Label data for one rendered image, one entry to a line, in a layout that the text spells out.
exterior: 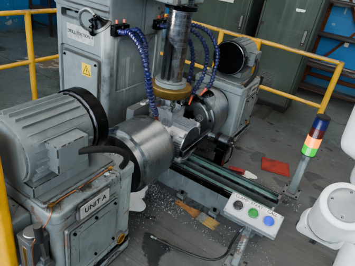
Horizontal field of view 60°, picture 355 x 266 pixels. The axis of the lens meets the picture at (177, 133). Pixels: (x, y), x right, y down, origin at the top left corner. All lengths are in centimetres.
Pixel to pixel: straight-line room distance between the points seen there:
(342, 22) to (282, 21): 197
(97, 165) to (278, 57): 373
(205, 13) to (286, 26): 115
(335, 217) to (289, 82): 387
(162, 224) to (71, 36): 83
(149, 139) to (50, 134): 42
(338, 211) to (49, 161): 59
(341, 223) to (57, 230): 61
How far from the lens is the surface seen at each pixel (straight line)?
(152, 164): 107
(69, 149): 74
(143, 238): 120
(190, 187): 135
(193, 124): 130
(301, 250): 136
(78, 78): 138
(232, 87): 165
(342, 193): 62
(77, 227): 85
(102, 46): 124
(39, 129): 74
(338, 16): 614
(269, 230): 99
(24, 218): 86
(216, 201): 132
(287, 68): 439
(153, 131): 111
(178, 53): 121
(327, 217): 60
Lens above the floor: 171
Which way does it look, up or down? 30 degrees down
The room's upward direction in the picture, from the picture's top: 10 degrees clockwise
